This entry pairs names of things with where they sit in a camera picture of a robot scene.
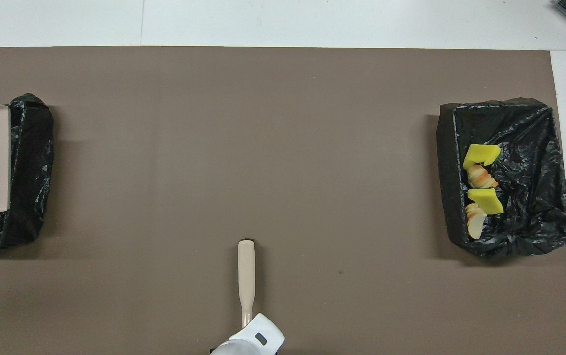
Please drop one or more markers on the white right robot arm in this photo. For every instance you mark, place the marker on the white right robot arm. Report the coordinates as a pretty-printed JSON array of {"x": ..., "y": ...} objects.
[{"x": 251, "y": 342}]

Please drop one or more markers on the black bag-lined bin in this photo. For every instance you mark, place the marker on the black bag-lined bin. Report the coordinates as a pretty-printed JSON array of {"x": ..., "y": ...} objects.
[
  {"x": 31, "y": 172},
  {"x": 529, "y": 138}
]

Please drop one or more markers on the beige hand brush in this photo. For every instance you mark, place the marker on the beige hand brush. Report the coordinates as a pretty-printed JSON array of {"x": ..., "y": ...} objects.
[{"x": 246, "y": 271}]

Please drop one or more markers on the notched yellow sponge piece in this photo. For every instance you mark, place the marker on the notched yellow sponge piece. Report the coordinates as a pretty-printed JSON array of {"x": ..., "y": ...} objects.
[{"x": 480, "y": 155}]

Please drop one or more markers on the brown table mat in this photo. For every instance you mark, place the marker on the brown table mat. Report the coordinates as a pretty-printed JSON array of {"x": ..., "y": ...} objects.
[{"x": 283, "y": 148}]

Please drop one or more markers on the yellow sponge with green side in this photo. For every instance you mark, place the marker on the yellow sponge with green side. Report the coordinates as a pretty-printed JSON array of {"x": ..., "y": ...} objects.
[{"x": 487, "y": 201}]

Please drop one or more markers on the striped toy croissant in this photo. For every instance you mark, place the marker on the striped toy croissant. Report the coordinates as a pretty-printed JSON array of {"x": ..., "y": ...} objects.
[
  {"x": 480, "y": 177},
  {"x": 474, "y": 222}
]

